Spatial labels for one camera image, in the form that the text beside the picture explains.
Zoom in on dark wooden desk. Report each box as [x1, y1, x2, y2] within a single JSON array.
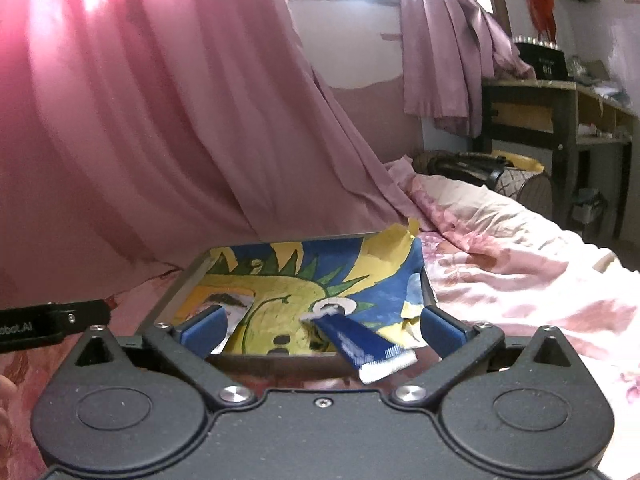
[[472, 80, 639, 240]]

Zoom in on dark bag beside bed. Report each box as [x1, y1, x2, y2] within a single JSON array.
[[412, 151, 553, 220]]

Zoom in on blue white snack packet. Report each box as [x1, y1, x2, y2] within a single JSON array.
[[300, 307, 418, 385]]

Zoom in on pink floral bedsheet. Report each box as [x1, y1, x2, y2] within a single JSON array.
[[0, 159, 640, 480]]

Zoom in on grey tray with painted paper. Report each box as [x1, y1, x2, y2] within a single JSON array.
[[142, 220, 426, 363]]

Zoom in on pink curtain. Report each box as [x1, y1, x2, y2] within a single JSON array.
[[1, 0, 418, 308]]

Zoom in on short purple window curtain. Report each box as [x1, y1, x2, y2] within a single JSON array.
[[400, 0, 536, 139]]

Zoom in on black box on desk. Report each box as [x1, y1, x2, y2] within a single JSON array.
[[513, 36, 570, 81]]

